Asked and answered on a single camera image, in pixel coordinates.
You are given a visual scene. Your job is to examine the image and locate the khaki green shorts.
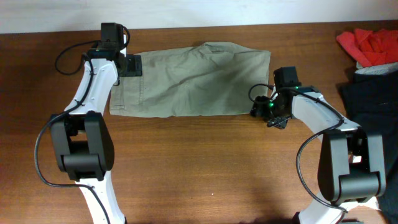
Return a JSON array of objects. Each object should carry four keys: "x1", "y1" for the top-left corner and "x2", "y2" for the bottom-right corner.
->
[{"x1": 109, "y1": 42, "x2": 271, "y2": 118}]

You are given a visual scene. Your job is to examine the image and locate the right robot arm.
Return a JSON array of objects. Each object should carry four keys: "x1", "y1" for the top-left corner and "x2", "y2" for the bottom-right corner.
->
[{"x1": 250, "y1": 85, "x2": 386, "y2": 223}]

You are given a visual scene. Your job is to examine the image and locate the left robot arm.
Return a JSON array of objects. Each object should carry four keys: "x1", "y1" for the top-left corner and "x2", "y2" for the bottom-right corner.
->
[{"x1": 47, "y1": 23, "x2": 142, "y2": 223}]

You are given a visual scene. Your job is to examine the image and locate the dark navy garment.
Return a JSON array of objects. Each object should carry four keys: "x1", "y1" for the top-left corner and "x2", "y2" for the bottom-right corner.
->
[{"x1": 340, "y1": 72, "x2": 397, "y2": 223}]

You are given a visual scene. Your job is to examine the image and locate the red cloth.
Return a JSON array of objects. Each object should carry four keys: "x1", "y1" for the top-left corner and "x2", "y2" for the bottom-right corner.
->
[{"x1": 336, "y1": 29, "x2": 397, "y2": 67}]

